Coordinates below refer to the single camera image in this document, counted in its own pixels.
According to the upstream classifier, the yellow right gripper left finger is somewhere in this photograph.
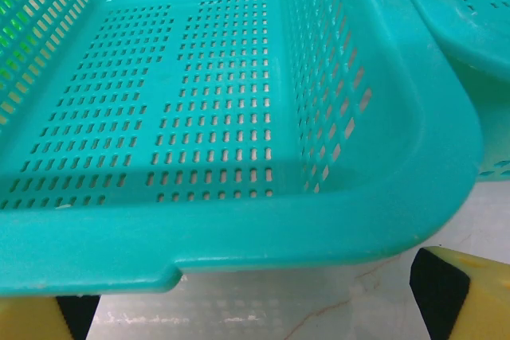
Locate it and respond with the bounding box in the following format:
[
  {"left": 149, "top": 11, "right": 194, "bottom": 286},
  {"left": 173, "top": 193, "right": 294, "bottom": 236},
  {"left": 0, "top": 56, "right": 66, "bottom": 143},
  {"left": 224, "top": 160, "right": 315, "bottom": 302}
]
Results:
[{"left": 0, "top": 295, "right": 100, "bottom": 340}]

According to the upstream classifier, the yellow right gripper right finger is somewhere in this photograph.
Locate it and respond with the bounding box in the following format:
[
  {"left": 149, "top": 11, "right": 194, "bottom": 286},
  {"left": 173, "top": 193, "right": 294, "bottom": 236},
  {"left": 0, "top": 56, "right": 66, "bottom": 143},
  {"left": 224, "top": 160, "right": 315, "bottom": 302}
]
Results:
[{"left": 409, "top": 246, "right": 510, "bottom": 340}]

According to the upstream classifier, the teal perforated plastic basket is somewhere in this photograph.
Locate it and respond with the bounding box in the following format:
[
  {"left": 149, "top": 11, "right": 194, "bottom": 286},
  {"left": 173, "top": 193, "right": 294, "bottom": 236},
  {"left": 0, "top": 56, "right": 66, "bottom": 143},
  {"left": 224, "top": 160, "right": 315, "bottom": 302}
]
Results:
[
  {"left": 388, "top": 0, "right": 510, "bottom": 184},
  {"left": 0, "top": 0, "right": 485, "bottom": 297}
]

